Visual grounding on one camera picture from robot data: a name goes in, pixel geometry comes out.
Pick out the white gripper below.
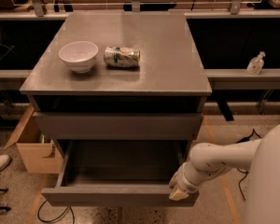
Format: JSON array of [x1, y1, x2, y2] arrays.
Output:
[[169, 162, 202, 201]]

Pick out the grey drawer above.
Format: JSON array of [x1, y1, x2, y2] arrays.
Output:
[[42, 140, 199, 207], [34, 112, 203, 140]]

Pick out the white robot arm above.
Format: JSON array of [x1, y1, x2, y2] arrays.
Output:
[[169, 124, 280, 224]]

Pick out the grey drawer cabinet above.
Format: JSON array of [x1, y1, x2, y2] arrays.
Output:
[[21, 13, 212, 206]]

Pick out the grey top drawer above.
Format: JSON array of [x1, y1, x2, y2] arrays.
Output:
[[34, 112, 203, 140]]

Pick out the open cardboard box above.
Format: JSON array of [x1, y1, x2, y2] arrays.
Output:
[[5, 105, 63, 174]]

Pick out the crushed green drink can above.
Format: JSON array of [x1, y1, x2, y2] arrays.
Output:
[[104, 47, 140, 68]]

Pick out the clear hand sanitizer bottle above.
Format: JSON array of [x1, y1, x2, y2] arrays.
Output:
[[246, 51, 265, 75]]

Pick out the grey side bench right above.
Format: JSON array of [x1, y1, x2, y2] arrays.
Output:
[[205, 68, 280, 91]]

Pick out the grey side bench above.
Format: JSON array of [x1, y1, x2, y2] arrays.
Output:
[[0, 70, 31, 91], [205, 68, 280, 91]]

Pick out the white ceramic bowl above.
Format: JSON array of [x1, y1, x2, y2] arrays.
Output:
[[59, 41, 99, 73]]

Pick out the grey side bench left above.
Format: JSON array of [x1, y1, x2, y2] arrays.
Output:
[[0, 70, 31, 91]]

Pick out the black floor cable left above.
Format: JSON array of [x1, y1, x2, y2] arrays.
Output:
[[36, 199, 76, 224]]

